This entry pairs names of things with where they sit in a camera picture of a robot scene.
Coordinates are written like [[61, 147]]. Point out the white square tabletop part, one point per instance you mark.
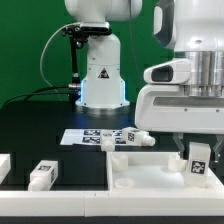
[[143, 170]]

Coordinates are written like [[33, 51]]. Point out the sheet with fiducial tags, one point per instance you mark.
[[89, 136]]

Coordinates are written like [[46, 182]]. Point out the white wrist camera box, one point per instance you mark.
[[174, 72]]

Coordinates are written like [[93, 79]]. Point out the white block at left edge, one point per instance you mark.
[[5, 166]]

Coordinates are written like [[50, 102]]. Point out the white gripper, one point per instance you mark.
[[165, 108]]

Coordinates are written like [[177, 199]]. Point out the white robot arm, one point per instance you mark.
[[180, 56]]

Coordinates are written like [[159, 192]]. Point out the black camera on stand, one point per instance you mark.
[[88, 28]]

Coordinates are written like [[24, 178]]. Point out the white U-shaped fence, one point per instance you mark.
[[207, 201]]

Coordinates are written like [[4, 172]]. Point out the black camera stand pole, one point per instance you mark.
[[75, 84]]

